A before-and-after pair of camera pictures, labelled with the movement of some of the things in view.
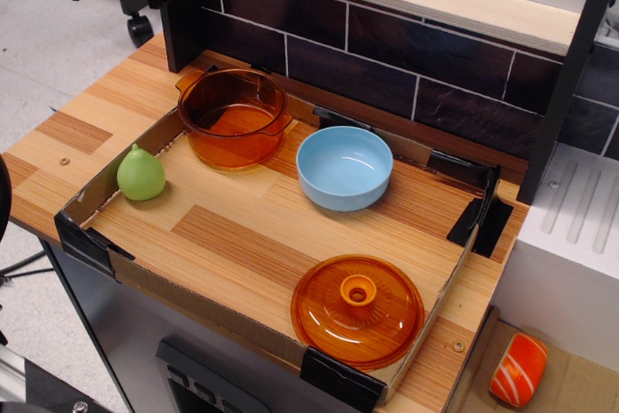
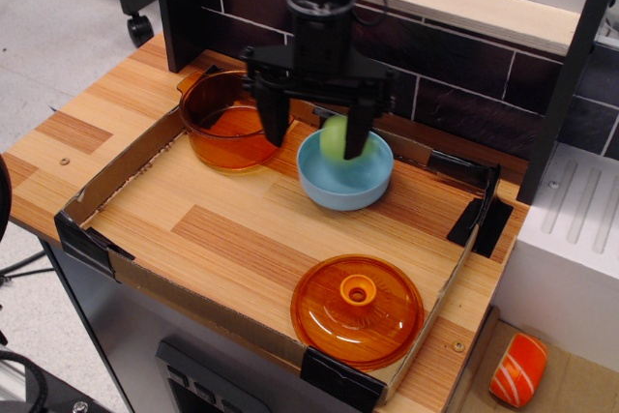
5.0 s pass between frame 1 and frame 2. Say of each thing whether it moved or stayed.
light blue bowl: stayed
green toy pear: moved
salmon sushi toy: stayed
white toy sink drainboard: stayed
